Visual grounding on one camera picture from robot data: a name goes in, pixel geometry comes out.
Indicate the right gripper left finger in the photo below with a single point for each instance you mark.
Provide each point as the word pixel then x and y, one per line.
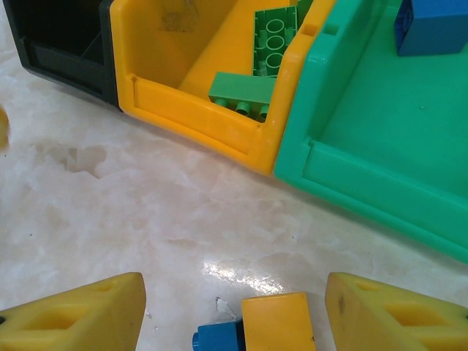
pixel 73 321

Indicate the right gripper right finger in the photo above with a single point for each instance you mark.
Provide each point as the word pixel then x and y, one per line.
pixel 402 321

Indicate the long green lego brick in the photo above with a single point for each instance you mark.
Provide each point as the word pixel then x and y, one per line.
pixel 241 87
pixel 272 44

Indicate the small blue lego brick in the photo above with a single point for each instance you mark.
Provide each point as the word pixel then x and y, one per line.
pixel 215 336
pixel 435 29

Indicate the small yellow lego brick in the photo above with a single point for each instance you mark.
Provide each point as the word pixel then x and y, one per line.
pixel 278 321

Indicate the green plastic bin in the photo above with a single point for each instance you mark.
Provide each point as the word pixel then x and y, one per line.
pixel 365 146

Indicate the curved yellow lego brick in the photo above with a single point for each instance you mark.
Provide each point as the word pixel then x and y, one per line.
pixel 3 128

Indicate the yellow plastic bin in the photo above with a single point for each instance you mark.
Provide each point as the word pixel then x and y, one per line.
pixel 183 120

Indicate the black plastic bin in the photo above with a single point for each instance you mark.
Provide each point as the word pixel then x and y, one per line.
pixel 55 36

